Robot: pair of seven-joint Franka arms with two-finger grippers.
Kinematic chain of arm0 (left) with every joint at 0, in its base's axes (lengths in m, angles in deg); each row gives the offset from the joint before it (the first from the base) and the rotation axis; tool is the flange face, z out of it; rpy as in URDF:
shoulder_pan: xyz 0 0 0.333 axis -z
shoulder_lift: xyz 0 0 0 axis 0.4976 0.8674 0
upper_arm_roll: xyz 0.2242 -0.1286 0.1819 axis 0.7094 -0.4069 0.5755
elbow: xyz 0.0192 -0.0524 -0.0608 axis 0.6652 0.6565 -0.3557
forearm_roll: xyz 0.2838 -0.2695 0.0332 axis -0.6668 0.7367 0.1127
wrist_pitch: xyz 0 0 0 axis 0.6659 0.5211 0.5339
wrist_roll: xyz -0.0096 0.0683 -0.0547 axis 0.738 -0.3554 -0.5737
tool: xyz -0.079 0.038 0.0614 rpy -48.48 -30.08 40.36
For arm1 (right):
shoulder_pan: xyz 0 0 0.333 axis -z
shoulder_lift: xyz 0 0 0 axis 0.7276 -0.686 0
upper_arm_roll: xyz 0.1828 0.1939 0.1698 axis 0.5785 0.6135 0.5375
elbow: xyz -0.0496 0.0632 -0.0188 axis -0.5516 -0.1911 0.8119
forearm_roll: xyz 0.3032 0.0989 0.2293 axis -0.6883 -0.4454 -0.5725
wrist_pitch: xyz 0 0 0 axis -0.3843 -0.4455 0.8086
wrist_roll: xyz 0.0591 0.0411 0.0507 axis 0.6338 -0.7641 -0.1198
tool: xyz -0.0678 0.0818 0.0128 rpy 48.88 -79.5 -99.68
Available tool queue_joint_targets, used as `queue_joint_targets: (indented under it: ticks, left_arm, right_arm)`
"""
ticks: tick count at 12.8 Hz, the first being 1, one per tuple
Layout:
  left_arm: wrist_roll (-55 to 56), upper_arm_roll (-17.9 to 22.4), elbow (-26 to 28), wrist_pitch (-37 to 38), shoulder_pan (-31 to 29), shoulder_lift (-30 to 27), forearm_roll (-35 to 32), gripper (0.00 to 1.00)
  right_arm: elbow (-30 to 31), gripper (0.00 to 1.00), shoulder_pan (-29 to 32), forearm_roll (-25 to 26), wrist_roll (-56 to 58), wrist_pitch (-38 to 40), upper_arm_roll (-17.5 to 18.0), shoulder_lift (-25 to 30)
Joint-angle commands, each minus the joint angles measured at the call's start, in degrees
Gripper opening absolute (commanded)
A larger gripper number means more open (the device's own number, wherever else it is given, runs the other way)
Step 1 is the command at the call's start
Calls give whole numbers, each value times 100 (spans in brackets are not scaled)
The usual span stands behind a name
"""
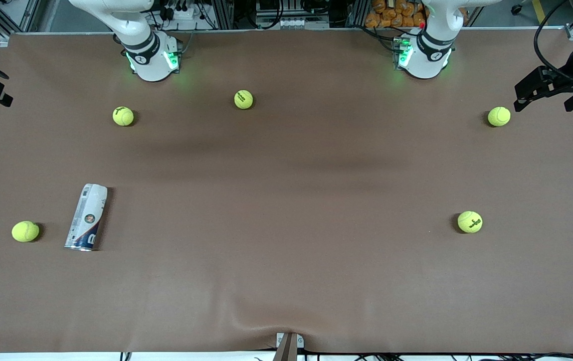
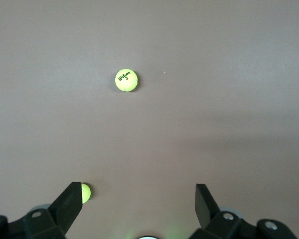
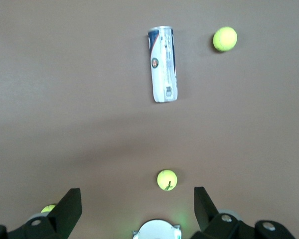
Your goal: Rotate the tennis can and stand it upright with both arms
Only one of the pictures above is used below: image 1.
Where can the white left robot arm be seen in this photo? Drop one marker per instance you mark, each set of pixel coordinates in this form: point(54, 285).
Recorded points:
point(426, 60)

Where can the white power strip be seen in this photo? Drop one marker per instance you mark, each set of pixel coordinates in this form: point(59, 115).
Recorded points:
point(186, 15)

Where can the metal clamp bracket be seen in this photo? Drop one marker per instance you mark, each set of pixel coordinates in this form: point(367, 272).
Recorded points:
point(289, 343)

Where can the yellow tennis ball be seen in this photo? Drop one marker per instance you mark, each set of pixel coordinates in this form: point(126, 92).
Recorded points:
point(25, 231)
point(469, 221)
point(499, 116)
point(243, 99)
point(123, 116)

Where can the aluminium cell frame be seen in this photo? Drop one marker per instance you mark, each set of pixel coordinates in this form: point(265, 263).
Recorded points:
point(223, 12)

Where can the white connector strip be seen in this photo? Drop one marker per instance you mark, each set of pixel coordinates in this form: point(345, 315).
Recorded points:
point(291, 22)

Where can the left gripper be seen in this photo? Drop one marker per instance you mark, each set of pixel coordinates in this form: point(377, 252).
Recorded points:
point(572, 70)

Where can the brown table mat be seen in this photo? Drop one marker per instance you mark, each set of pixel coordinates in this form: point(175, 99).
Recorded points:
point(286, 250)

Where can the orange snack bags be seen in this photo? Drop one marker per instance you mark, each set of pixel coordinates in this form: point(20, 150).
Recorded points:
point(391, 17)

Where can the clear tennis ball can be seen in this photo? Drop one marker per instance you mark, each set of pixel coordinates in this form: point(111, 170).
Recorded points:
point(85, 218)

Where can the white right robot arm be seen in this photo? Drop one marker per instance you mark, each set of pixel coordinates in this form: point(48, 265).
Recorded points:
point(151, 62)

